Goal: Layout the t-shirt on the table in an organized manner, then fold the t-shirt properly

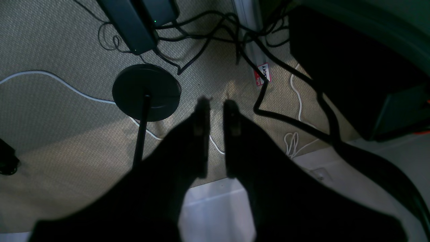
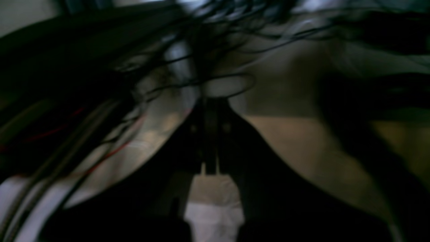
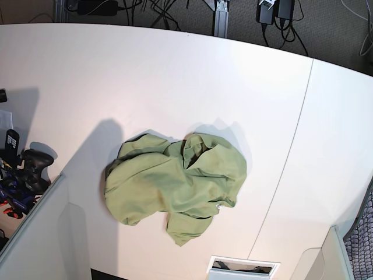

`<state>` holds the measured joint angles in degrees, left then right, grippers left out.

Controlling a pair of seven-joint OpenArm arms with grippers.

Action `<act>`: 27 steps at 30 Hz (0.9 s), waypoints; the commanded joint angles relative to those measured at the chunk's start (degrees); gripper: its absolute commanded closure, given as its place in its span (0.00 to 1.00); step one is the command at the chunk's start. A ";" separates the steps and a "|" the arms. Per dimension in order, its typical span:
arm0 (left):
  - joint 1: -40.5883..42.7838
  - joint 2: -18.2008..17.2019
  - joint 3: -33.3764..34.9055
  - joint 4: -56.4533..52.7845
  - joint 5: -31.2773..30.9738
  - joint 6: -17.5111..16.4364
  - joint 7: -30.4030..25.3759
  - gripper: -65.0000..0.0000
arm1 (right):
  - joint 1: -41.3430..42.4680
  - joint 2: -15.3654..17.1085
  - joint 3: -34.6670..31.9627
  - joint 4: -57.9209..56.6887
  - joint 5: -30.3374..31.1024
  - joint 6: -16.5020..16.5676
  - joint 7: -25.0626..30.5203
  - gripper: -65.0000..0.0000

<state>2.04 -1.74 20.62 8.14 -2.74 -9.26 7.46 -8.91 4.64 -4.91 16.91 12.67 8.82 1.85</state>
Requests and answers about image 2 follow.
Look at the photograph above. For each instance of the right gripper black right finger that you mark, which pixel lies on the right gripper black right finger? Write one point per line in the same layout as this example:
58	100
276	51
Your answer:
278	204

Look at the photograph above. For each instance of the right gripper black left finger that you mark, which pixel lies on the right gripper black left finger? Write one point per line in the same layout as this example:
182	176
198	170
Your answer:
146	206

